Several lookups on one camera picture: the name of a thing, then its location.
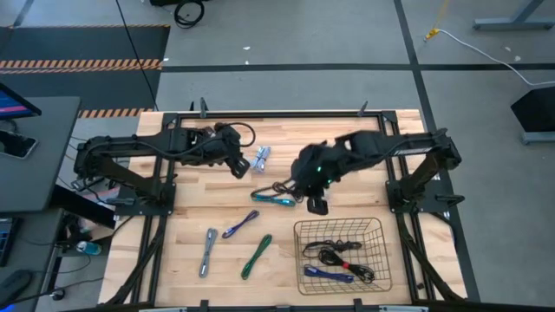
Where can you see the clear water bottle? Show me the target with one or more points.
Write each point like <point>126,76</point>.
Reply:
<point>89,248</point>

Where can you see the black caster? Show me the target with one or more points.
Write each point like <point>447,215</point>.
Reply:
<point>57,294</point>

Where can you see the dark grey desk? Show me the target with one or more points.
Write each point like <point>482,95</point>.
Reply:
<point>47,164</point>

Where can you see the dark keyboard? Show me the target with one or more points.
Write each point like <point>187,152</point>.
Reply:
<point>5,240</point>

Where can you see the black hazard-striped floor mat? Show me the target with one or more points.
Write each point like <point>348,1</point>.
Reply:
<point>86,43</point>

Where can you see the black power adapter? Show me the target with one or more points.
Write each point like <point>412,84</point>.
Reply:
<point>81,184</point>

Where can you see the low grey side desk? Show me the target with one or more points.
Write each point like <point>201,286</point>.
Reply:
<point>34,242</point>

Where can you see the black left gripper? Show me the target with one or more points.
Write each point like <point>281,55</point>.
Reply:
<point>208,145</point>

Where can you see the grey metal table leg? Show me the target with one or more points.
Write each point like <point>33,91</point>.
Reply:
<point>511,21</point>

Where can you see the computer monitor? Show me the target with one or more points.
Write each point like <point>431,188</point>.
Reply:
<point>13,106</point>

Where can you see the black equipment case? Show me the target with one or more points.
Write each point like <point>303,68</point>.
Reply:
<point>162,2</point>

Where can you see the grey stand foot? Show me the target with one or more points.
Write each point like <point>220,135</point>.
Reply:
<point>537,138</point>

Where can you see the black box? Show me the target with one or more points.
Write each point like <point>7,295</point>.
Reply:
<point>537,110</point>

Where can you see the black smartphone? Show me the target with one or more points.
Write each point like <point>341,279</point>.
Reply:
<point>15,144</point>

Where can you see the black flat panel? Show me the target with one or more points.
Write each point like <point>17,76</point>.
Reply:
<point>84,212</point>

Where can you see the black computer mouse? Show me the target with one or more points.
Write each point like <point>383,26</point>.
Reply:
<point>13,284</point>

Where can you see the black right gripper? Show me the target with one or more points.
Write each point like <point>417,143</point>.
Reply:
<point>312,171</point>

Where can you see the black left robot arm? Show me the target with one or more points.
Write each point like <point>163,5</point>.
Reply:
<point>130,145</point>

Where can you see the black aluminium table frame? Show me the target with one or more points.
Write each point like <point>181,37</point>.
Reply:
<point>277,115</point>

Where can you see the black frame clamp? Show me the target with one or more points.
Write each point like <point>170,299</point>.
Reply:
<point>202,107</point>
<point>204,304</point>
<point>357,303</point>
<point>362,108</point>

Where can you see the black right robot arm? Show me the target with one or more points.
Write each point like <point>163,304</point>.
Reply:
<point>412,149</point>

